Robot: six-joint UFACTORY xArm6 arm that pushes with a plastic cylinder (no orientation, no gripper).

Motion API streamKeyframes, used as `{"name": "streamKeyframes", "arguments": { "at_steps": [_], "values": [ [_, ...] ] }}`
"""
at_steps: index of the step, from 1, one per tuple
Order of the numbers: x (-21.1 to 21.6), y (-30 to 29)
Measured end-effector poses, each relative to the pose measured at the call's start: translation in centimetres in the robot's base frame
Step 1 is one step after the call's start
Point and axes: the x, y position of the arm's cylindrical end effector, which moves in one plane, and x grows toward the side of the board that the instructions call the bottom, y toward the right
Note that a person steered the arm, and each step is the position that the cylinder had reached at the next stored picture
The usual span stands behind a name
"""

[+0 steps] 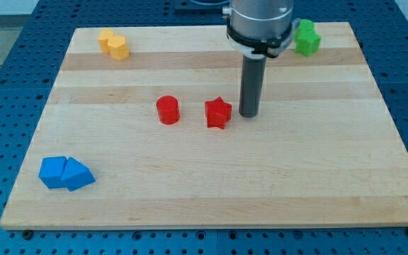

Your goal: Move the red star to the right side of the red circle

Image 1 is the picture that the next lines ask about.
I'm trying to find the green cylinder block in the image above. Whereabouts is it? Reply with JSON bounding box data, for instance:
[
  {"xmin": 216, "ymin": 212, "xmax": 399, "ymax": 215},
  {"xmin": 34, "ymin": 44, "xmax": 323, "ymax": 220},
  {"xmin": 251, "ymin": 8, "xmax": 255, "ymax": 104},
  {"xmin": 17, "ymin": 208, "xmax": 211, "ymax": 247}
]
[{"xmin": 294, "ymin": 19, "xmax": 315, "ymax": 41}]

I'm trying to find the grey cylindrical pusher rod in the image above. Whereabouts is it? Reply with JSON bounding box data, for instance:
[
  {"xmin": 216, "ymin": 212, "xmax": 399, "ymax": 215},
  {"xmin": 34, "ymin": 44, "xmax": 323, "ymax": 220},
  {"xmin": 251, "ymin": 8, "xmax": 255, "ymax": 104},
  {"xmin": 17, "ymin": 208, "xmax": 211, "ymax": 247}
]
[{"xmin": 239, "ymin": 57, "xmax": 266, "ymax": 118}]

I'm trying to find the yellow star block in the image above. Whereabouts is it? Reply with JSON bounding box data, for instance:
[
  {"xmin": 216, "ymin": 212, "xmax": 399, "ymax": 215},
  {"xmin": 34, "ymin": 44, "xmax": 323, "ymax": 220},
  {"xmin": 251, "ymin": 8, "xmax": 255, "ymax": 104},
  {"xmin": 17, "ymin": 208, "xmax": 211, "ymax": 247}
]
[{"xmin": 97, "ymin": 28, "xmax": 114, "ymax": 53}]

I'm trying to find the yellow hexagon block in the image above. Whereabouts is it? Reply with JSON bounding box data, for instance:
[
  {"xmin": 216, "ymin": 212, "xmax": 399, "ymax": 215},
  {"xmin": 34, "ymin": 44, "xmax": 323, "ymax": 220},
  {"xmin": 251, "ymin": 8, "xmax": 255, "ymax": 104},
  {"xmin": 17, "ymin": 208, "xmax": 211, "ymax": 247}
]
[{"xmin": 108, "ymin": 35, "xmax": 130, "ymax": 60}]

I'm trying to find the wooden board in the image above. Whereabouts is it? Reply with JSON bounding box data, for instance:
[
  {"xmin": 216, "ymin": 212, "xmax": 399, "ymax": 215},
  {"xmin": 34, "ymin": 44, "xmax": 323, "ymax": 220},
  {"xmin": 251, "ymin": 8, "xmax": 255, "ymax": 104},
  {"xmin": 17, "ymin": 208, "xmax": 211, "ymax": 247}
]
[{"xmin": 0, "ymin": 22, "xmax": 408, "ymax": 230}]

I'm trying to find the blue cube block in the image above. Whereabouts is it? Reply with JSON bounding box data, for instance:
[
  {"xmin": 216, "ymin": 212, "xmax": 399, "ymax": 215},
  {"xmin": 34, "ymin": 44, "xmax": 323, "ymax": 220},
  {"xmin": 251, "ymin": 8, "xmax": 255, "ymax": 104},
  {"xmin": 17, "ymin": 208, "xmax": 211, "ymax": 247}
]
[{"xmin": 38, "ymin": 156, "xmax": 67, "ymax": 189}]

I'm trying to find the blue triangle block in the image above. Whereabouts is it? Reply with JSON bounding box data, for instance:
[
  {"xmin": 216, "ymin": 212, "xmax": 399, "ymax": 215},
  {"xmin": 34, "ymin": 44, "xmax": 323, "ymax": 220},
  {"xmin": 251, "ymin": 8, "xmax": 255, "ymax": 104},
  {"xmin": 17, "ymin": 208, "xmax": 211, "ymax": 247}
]
[{"xmin": 61, "ymin": 157, "xmax": 96, "ymax": 191}]

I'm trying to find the red star block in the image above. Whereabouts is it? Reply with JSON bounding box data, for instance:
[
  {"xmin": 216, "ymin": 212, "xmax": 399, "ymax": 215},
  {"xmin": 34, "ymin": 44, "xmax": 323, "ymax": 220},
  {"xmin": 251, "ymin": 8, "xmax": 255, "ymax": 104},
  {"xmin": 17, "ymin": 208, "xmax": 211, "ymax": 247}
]
[{"xmin": 205, "ymin": 96, "xmax": 232, "ymax": 130}]

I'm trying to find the green star block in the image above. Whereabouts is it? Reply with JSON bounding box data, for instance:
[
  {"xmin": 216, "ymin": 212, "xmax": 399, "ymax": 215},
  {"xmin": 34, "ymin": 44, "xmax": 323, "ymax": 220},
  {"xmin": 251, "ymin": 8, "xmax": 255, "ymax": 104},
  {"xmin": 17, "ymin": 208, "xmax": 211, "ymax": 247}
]
[{"xmin": 294, "ymin": 31, "xmax": 322, "ymax": 57}]

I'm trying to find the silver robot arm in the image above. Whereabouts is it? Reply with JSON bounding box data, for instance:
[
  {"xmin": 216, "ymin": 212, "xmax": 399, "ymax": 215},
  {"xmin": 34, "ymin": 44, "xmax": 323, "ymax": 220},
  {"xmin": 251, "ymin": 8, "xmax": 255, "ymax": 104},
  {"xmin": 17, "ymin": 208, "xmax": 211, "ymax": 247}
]
[{"xmin": 222, "ymin": 0, "xmax": 300, "ymax": 118}]

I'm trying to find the red cylinder block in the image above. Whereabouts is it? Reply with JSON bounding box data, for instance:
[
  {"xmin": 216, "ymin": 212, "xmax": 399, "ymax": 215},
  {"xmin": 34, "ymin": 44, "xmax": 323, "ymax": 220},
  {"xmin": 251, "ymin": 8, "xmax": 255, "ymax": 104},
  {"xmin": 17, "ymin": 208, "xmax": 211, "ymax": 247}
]
[{"xmin": 156, "ymin": 95, "xmax": 180, "ymax": 125}]

